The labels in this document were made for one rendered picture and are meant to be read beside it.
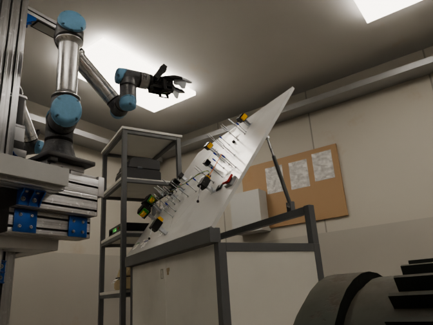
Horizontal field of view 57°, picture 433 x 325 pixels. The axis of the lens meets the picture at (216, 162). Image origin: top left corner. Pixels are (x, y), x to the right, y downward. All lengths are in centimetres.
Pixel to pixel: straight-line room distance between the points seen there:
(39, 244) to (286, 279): 109
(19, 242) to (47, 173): 33
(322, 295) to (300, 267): 145
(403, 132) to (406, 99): 32
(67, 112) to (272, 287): 116
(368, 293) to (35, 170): 123
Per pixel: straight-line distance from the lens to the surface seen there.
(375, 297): 55
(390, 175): 402
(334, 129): 430
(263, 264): 189
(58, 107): 169
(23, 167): 151
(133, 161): 314
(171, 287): 221
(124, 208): 293
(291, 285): 198
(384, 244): 394
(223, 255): 177
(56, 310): 444
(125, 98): 183
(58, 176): 158
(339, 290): 57
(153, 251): 234
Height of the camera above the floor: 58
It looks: 19 degrees up
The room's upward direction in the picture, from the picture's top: 4 degrees counter-clockwise
